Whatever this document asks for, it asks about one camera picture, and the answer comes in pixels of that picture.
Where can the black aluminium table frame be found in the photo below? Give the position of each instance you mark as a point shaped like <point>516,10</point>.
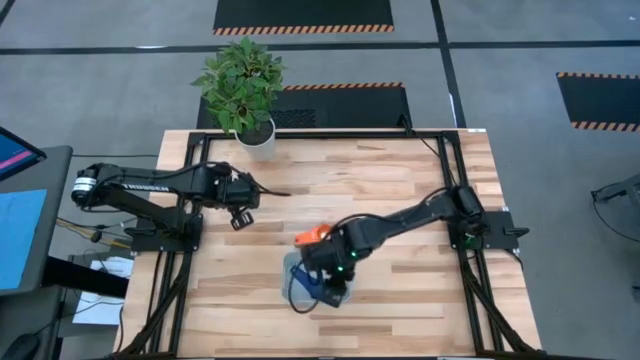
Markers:
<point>325,135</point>

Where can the orange measuring cup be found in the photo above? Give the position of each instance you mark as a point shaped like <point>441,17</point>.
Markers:
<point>306,236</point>

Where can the computer monitor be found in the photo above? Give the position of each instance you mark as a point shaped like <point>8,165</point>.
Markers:
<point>15,152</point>

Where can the white plant pot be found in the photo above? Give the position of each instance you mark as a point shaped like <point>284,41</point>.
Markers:
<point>260,150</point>

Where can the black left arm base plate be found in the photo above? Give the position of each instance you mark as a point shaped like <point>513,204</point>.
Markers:
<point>150,240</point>

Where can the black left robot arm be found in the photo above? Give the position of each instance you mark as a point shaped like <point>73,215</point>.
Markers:
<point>150,180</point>

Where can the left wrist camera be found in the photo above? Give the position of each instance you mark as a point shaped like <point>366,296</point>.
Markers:
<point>241,220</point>

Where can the blue paper sheet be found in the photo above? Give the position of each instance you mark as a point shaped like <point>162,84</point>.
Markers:
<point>20,235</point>

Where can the grey plastic basket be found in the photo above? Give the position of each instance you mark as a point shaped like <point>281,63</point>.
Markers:
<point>286,272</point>

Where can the white paper sheet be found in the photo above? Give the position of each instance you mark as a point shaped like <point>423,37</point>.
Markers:
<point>100,305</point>

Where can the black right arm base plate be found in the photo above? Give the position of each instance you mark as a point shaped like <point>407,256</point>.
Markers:
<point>505,232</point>

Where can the green leafy plant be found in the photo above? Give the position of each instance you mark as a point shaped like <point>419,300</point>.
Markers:
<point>240,85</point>

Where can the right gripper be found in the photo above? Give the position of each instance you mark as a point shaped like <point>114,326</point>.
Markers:
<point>325,260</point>

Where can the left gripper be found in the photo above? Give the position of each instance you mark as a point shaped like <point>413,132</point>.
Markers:
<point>237,192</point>

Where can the grey desk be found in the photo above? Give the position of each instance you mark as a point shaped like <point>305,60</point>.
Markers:
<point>55,225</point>

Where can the black hazard-striped floor mat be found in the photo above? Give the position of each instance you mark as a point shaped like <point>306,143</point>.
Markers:
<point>300,12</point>
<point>600,100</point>
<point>340,107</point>

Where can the black desk foot bar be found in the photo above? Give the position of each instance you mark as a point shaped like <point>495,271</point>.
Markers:
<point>85,277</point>

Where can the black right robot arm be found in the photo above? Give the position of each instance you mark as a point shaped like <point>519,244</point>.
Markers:
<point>415,215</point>

